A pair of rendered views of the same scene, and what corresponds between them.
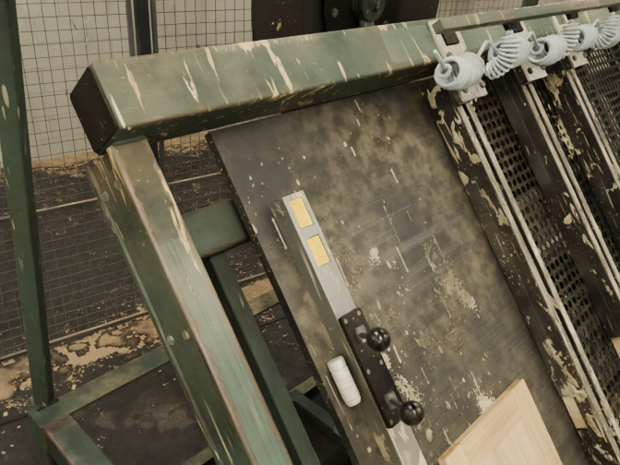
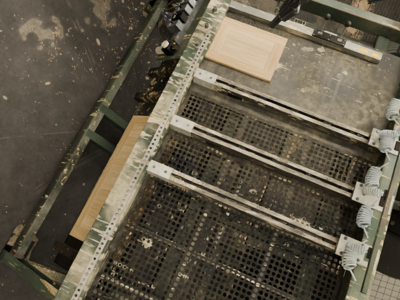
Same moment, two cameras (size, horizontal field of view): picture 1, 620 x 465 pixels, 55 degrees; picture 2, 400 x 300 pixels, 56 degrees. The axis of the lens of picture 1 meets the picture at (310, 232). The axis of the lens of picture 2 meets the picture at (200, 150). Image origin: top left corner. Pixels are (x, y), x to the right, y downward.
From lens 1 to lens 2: 251 cm
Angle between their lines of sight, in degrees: 59
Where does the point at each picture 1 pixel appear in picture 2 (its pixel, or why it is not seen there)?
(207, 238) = (380, 44)
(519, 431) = (262, 65)
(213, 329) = (369, 15)
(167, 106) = not seen: outside the picture
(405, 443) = (306, 30)
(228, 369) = (360, 12)
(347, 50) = not seen: outside the picture
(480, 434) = (278, 52)
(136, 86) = not seen: outside the picture
